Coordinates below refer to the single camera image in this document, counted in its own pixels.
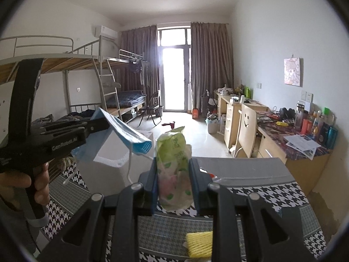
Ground wooden desk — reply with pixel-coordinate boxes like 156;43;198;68
215;91;330;195

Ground small trash bin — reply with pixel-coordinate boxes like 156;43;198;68
205;114;220;134

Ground teal bottle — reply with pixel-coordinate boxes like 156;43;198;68
326;126;338;150

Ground brown curtain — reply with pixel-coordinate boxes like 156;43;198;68
190;22;234;110
119;25;160;101

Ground metal bunk bed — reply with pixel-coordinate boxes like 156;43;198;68
1;35;146;137

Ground wooden smiley face chair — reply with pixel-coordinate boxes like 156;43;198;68
234;104;257;158

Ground printed paper sheets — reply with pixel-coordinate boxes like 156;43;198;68
284;134;321;160

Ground green white tissue pack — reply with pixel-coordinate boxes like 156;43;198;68
156;127;193;211

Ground houndstooth tablecloth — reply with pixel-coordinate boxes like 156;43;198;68
40;156;328;262

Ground blue face mask pack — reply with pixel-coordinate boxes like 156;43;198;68
72;108;153;183

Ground black folding chair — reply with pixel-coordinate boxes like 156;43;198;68
139;90;161;126

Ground glass balcony door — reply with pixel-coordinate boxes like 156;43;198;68
157;27;191;112

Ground person's left hand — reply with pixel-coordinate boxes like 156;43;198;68
1;163;50;209

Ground white air conditioner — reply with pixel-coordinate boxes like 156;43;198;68
94;26;118;40

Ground white foam box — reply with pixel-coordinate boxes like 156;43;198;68
72;129;154;196

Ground pink anime wall picture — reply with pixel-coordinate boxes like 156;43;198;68
284;57;301;87

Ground left brown curtain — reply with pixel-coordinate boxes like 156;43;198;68
119;25;160;101

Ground yellow foam net sleeve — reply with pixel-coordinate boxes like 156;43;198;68
186;231;213;259

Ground white spray bottle red top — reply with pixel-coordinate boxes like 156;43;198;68
162;121;175;129

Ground right brown curtain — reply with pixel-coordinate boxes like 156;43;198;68
190;22;234;110

